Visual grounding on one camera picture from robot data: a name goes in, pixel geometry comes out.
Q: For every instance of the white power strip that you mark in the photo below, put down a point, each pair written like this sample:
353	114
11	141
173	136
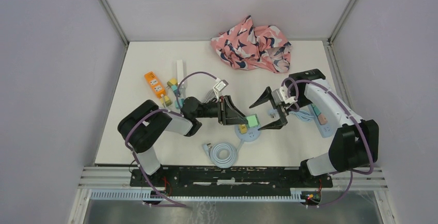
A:
180	67

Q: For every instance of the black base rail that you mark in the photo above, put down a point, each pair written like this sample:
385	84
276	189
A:
211	181

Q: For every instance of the orange power strip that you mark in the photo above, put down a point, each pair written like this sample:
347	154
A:
155	84

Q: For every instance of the yellow USB plug adapter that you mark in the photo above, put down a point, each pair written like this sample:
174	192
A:
166	101

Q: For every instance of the pink adapter on blue strip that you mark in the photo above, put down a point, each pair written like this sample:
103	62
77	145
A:
322	119

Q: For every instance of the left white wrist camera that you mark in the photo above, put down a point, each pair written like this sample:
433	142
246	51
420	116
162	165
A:
220	85

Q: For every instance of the light blue power strip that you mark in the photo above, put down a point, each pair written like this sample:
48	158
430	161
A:
325	130

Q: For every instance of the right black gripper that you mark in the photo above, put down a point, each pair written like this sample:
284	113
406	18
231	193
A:
279	124

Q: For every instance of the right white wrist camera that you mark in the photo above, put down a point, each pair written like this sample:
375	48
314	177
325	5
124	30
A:
282	96

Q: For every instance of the green adapter on blue strip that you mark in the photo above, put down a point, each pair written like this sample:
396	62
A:
316	110

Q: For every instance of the pink patterned cloth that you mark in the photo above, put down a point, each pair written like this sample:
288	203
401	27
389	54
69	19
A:
248	47

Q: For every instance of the green adapter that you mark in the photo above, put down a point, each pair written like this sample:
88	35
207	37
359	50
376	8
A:
252	121
316	110

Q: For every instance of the round blue socket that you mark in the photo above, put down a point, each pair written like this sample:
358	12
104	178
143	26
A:
252	133

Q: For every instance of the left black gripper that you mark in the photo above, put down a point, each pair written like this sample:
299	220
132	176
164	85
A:
228	113

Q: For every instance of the teal USB plug adapter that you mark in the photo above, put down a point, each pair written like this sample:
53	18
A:
179	103

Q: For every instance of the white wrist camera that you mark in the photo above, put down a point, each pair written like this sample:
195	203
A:
282	96
220	85

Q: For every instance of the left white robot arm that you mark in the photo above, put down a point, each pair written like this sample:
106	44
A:
141	128

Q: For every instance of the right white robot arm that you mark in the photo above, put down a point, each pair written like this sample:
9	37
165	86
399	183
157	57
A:
355	142

